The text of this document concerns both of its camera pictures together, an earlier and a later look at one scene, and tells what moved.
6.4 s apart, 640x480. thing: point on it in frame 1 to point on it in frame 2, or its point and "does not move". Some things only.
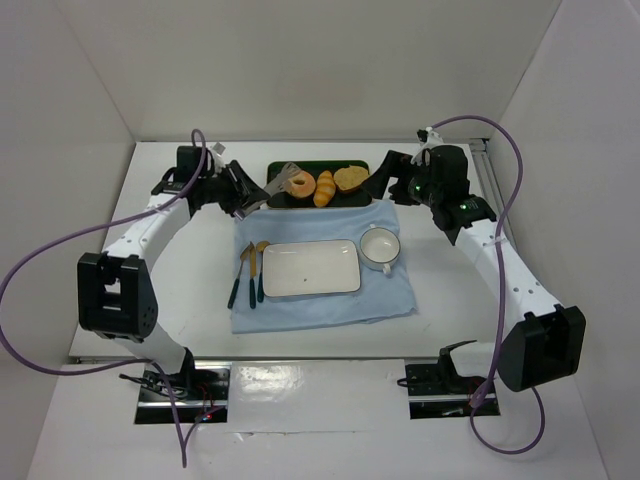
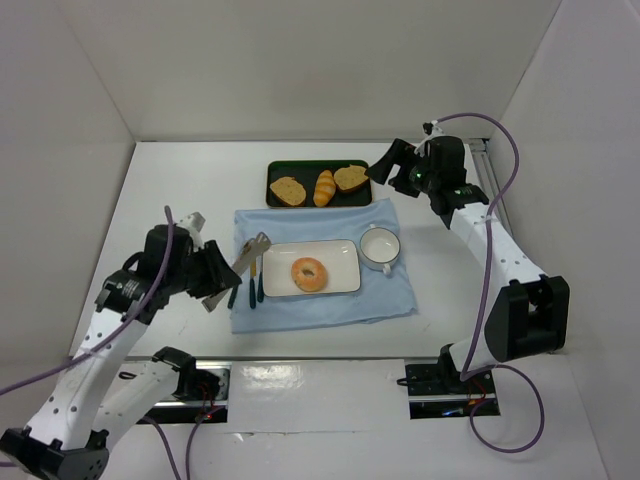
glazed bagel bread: [301, 184] to [305, 282]
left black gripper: [235, 185] to [201, 272]
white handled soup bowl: [379, 247] does not move
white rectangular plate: [310, 267] does not move
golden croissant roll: [325, 189] does not move
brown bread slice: [350, 178] does not move
